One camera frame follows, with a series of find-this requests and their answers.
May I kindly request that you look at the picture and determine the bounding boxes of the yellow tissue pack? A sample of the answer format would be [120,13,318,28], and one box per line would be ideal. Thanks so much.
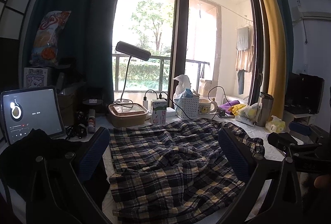
[265,116,285,133]

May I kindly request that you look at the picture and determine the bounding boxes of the white charger adapter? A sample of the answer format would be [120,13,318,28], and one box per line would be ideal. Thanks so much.
[143,95,149,110]

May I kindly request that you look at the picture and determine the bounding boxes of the tablet with lit screen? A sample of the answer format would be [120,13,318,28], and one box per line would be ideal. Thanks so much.
[1,86,65,145]

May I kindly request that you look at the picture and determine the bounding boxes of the black desk lamp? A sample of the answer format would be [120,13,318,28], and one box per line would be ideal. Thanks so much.
[113,40,152,106]

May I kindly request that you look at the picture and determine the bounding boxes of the purple cloth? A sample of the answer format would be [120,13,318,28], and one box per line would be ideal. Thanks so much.
[219,100,240,113]

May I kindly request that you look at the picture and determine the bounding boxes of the white perforated basket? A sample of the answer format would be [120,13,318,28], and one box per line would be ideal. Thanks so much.
[173,97,199,119]

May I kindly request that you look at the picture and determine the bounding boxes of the white plastic bag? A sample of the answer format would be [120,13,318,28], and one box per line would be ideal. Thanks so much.
[173,75,194,99]

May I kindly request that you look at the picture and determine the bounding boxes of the colourful snack bag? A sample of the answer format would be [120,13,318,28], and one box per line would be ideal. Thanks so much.
[30,11,71,66]

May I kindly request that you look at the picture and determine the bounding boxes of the brown lidded food container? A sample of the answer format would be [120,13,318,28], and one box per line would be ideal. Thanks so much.
[108,103,148,128]

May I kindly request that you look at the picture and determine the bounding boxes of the white cartoon bear box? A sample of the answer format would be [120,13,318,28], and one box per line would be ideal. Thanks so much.
[24,67,50,89]

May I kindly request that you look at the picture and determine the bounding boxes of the navy cream plaid pants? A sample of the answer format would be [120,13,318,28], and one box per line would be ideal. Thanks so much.
[109,119,265,223]

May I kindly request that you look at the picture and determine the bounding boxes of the black folded garment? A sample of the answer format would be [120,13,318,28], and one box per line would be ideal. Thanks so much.
[1,129,110,223]

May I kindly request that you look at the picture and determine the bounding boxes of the green white milk carton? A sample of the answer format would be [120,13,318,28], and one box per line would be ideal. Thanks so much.
[151,99,167,125]

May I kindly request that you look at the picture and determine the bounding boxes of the yellow curtain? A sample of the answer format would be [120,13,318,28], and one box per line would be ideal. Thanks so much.
[263,0,286,118]

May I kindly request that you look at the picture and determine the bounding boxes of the white bear mug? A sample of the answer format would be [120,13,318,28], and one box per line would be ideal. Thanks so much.
[198,98,218,117]

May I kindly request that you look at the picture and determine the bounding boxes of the steel travel tumbler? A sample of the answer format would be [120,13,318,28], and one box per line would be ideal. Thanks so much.
[255,92,274,127]

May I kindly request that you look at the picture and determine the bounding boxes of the small spray can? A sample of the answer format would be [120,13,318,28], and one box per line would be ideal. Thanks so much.
[87,109,95,133]

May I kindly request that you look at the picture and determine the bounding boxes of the teal curtain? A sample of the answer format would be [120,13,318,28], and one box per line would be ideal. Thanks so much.
[18,0,117,104]

